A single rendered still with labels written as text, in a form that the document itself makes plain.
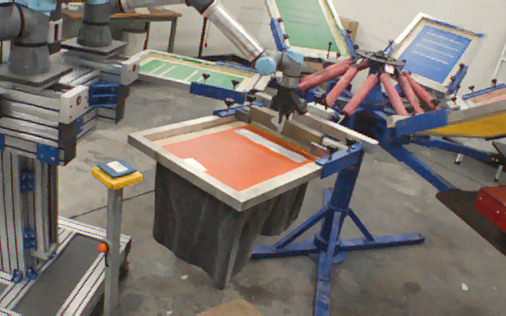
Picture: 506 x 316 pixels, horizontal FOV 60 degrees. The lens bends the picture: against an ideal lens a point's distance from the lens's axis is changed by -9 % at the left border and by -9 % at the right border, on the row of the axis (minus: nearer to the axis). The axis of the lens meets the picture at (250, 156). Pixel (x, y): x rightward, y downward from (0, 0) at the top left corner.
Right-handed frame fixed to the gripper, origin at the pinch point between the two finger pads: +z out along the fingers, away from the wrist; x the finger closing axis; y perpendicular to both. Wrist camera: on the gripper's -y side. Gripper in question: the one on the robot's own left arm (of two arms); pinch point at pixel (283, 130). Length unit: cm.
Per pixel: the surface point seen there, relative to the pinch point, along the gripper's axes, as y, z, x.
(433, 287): -71, 102, -108
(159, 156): 11, 3, 61
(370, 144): -32.1, -2.0, -21.1
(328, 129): -10.3, -0.7, -21.1
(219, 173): -7.1, 5.0, 47.4
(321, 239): 3, 90, -76
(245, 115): 19.7, -0.5, 3.0
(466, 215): -83, 7, -15
